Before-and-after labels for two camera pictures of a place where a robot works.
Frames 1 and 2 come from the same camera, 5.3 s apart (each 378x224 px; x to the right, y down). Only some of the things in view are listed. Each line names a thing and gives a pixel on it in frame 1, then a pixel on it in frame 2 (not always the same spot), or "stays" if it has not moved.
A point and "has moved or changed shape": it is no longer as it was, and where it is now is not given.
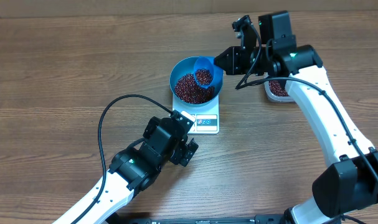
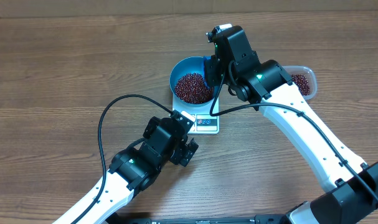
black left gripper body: (183, 155) stays
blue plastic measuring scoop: (203, 71) has moved or changed shape
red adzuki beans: (195, 89) stays
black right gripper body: (244, 61) → (220, 73)
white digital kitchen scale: (207, 116) stays
